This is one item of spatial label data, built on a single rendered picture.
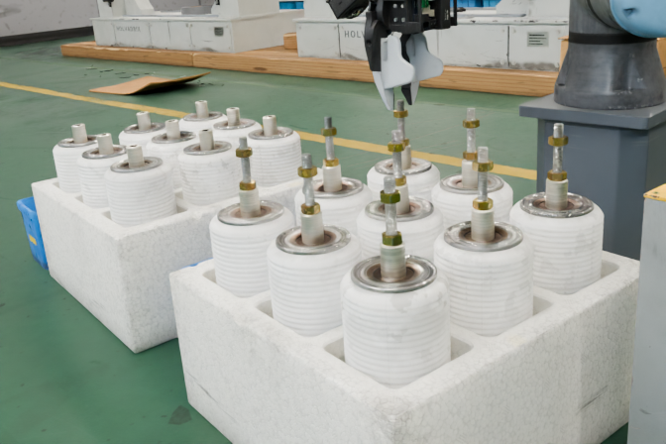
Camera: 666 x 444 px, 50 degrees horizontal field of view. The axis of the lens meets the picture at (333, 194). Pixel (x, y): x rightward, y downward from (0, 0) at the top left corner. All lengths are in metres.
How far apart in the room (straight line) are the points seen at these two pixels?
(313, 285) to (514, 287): 0.19
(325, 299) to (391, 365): 0.11
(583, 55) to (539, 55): 1.72
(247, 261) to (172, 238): 0.28
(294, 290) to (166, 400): 0.33
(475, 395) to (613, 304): 0.21
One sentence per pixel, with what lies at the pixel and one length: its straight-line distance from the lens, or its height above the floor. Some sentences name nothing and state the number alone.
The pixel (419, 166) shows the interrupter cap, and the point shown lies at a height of 0.25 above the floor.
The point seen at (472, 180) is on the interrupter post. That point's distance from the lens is 0.85.
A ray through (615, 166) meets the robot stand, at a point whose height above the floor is 0.23.
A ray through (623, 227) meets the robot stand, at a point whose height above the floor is 0.14.
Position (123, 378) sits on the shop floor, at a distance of 1.03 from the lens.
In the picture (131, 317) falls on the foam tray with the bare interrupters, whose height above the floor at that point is 0.06.
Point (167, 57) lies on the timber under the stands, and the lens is 4.43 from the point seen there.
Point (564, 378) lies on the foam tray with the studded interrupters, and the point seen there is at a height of 0.12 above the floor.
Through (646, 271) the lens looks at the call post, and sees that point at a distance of 0.66.
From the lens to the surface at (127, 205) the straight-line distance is 1.05.
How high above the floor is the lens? 0.51
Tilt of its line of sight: 18 degrees down
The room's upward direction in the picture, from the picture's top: 4 degrees counter-clockwise
